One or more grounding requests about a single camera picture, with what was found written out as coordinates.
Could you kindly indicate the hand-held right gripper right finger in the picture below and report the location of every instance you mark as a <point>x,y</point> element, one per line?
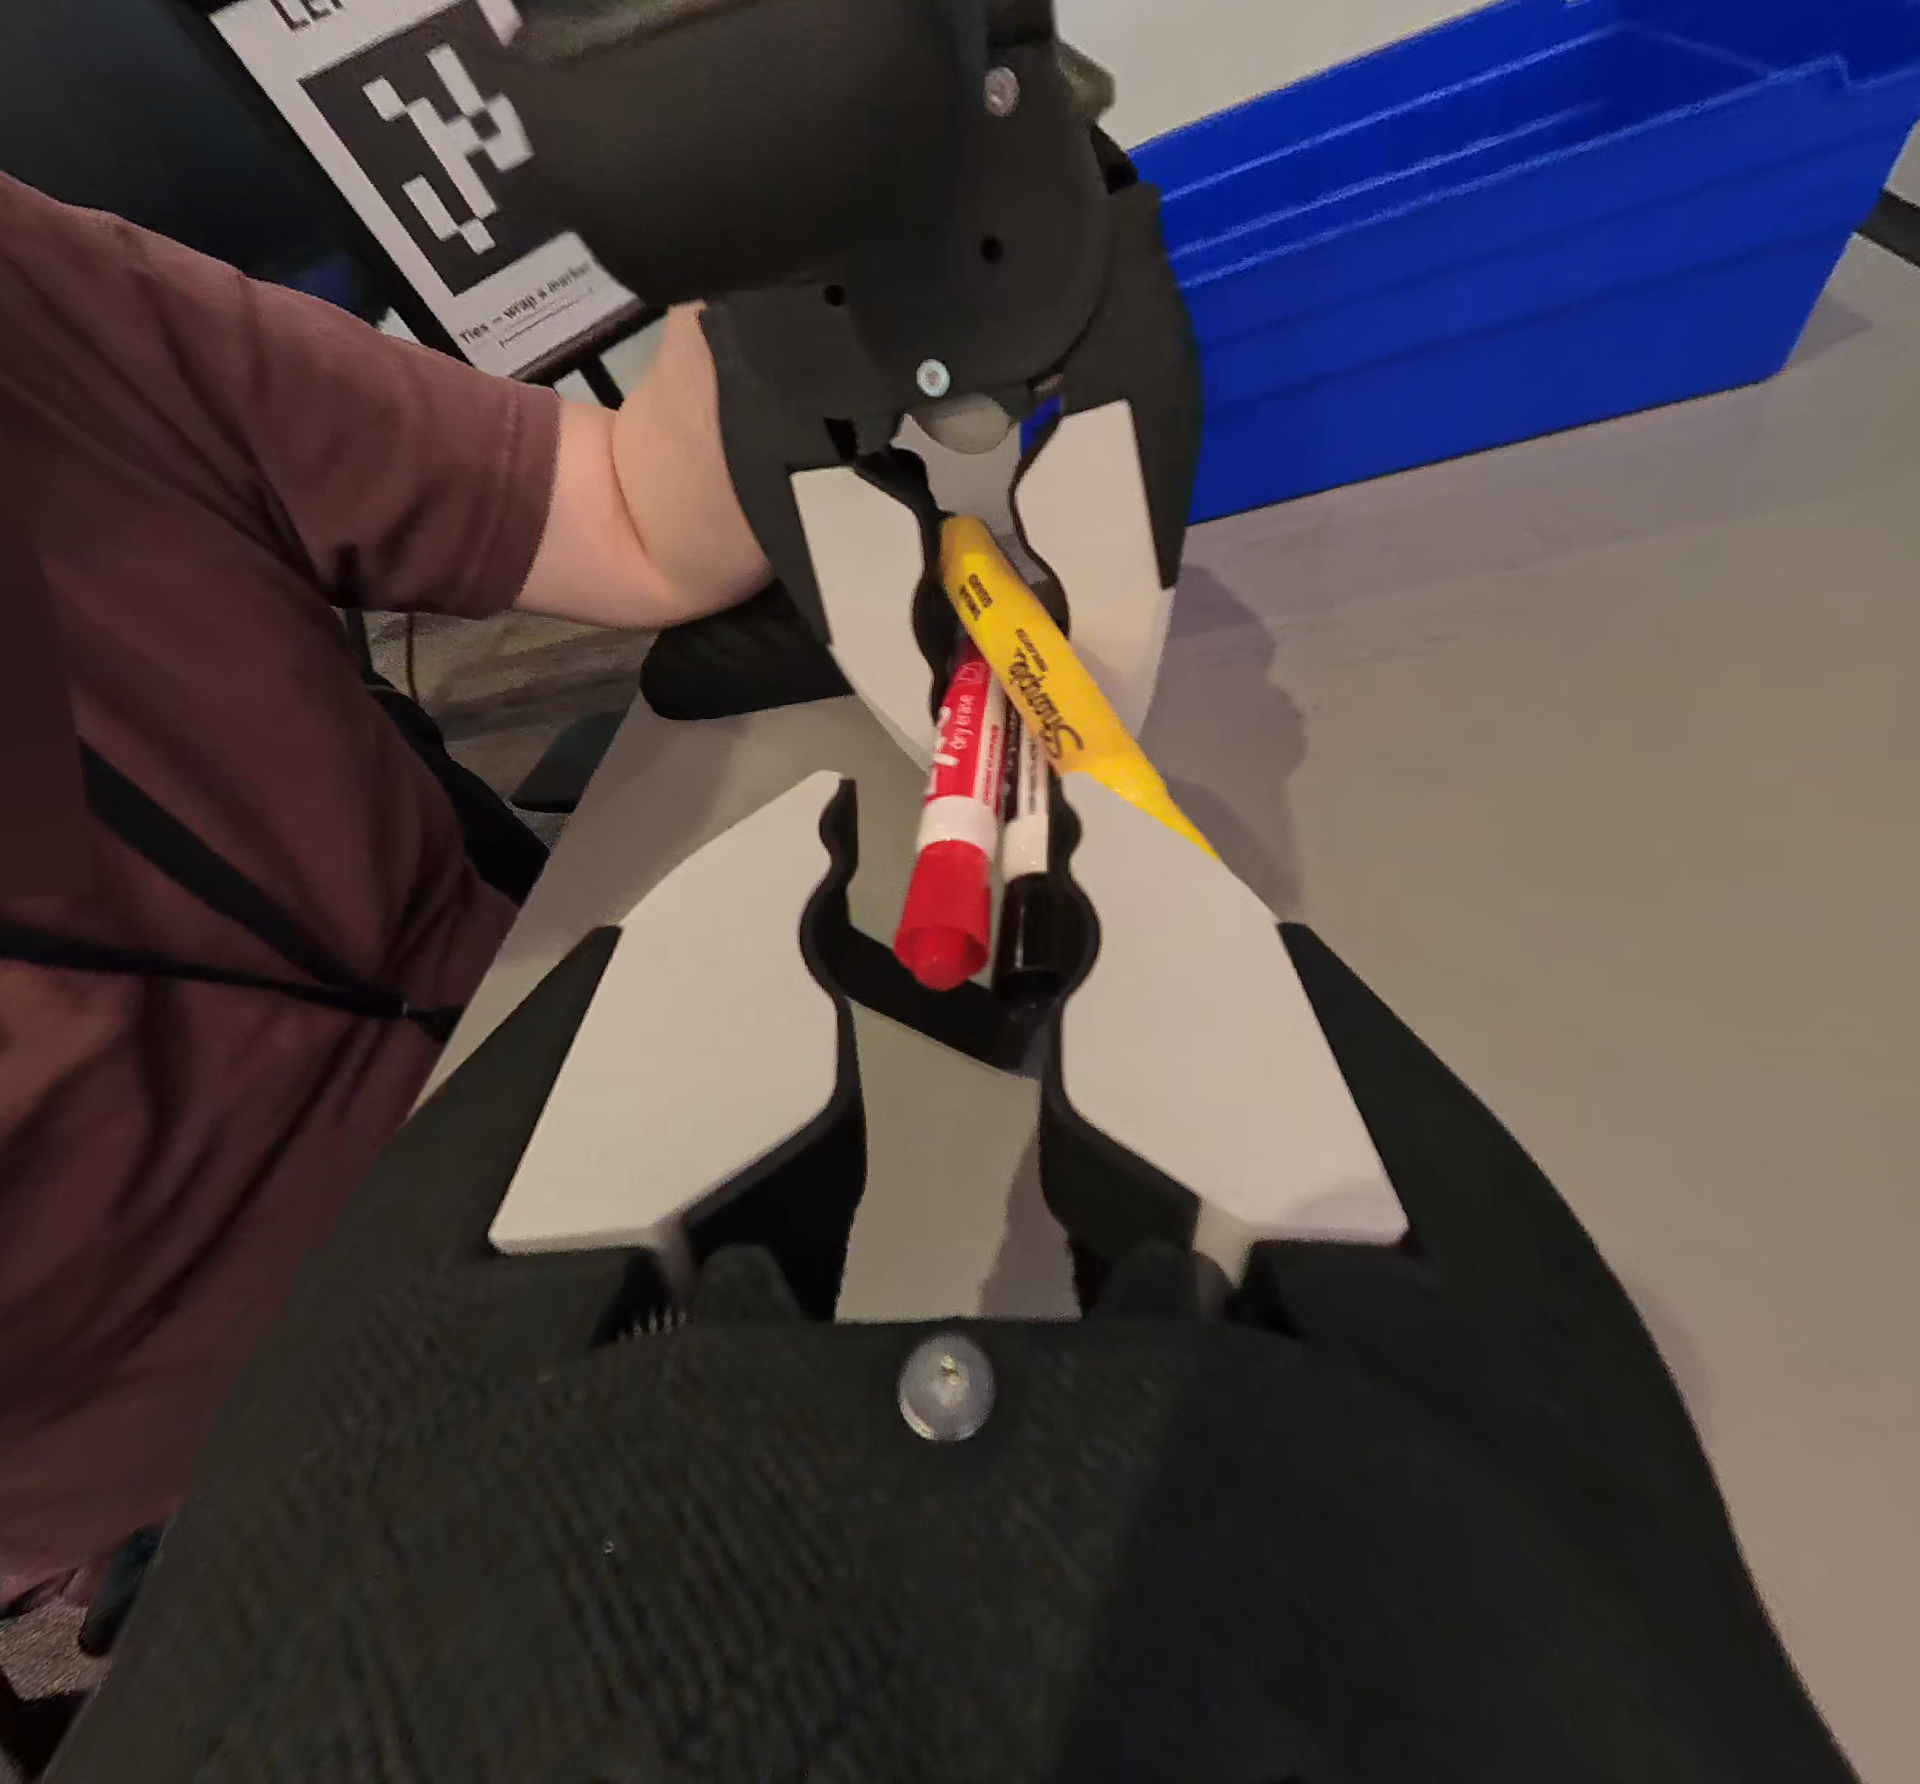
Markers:
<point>1232,1077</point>

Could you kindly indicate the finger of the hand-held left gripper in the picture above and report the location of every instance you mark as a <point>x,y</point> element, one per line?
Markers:
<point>1104,510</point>
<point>854,568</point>

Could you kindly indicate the person in maroon shirt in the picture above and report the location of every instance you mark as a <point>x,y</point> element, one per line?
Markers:
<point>181,464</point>

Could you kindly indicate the red dry erase marker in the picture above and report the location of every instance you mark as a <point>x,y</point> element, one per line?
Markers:
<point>951,897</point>

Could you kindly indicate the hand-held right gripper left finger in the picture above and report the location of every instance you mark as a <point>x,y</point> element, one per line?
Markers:
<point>679,1077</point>

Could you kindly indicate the black chair armrest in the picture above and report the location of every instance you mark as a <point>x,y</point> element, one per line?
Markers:
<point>737,668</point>

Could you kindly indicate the blue plastic bin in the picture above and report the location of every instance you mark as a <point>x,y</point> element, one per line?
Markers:
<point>1498,239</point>

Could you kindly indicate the yellow highlighter marker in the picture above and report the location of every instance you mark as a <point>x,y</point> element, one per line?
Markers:
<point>1037,681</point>

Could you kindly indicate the black dry erase marker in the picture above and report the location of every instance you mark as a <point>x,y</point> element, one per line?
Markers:
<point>1024,928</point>

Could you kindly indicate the person's left forearm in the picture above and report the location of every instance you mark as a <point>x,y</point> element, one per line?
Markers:
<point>660,510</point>

